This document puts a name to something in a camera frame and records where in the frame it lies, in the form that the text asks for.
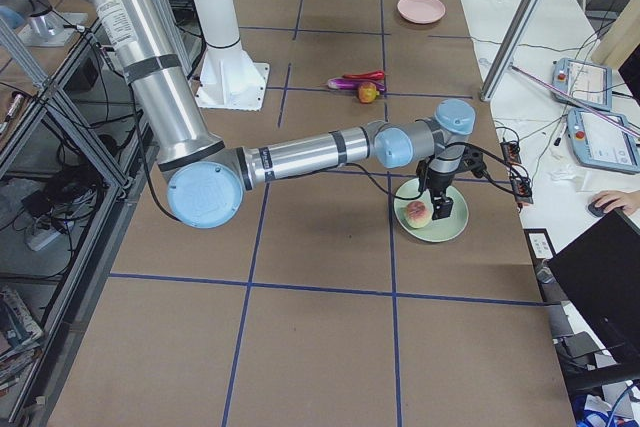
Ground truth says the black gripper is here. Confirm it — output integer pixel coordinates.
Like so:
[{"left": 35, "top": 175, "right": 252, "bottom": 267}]
[{"left": 416, "top": 159, "right": 454, "bottom": 220}]

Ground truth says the peach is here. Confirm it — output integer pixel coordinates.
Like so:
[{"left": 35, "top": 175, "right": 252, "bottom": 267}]
[{"left": 404, "top": 200, "right": 432, "bottom": 229}]

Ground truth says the red yellow pomegranate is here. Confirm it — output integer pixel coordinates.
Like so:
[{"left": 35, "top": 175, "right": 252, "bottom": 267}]
[{"left": 357, "top": 81, "right": 379, "bottom": 104}]

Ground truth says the purple eggplant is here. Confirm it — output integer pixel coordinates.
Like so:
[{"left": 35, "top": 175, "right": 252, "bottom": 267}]
[{"left": 326, "top": 77, "right": 386, "bottom": 94}]

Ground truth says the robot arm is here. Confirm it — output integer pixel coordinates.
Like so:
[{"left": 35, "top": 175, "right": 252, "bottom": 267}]
[{"left": 85, "top": 0, "right": 476, "bottom": 228}]

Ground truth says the green plate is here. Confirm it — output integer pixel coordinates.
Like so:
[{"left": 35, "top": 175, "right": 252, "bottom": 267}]
[{"left": 393, "top": 179, "right": 469, "bottom": 243}]

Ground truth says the red chili pepper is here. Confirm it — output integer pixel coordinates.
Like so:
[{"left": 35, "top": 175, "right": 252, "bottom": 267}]
[{"left": 342, "top": 70, "right": 386, "bottom": 81}]

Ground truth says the computer mouse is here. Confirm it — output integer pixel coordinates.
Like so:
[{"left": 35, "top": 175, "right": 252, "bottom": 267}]
[{"left": 587, "top": 202, "right": 605, "bottom": 218}]

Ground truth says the lower teach pendant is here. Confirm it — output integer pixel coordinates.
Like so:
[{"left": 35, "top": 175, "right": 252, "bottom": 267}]
[{"left": 567, "top": 108, "right": 639, "bottom": 174}]

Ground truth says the teach pendant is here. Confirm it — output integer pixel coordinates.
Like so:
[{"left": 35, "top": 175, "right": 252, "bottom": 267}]
[
  {"left": 567, "top": 108, "right": 639, "bottom": 174},
  {"left": 552, "top": 58, "right": 613, "bottom": 112}
]

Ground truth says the black laptop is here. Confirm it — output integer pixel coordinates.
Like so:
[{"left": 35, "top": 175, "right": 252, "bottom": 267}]
[{"left": 548, "top": 209, "right": 639, "bottom": 363}]

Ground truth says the seated person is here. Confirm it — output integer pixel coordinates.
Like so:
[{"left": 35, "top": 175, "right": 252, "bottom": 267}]
[{"left": 593, "top": 190, "right": 640, "bottom": 216}]

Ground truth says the upper teach pendant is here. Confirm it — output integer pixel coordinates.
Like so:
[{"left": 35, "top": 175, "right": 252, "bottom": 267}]
[{"left": 552, "top": 58, "right": 613, "bottom": 112}]

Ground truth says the reach grabber tool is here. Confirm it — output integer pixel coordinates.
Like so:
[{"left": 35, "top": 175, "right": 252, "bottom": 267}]
[{"left": 508, "top": 64, "right": 639, "bottom": 141}]

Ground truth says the pink plate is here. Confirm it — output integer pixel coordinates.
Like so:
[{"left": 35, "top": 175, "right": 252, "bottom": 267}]
[{"left": 396, "top": 0, "right": 446, "bottom": 25}]

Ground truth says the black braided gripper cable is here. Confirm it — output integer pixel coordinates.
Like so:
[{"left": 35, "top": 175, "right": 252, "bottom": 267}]
[{"left": 349, "top": 141, "right": 521, "bottom": 198}]

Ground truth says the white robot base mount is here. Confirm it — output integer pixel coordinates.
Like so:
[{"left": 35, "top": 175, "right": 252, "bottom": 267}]
[{"left": 195, "top": 43, "right": 270, "bottom": 111}]

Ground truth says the aluminium frame post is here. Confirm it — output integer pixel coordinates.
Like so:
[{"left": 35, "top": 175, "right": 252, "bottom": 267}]
[{"left": 478, "top": 0, "right": 585, "bottom": 103}]

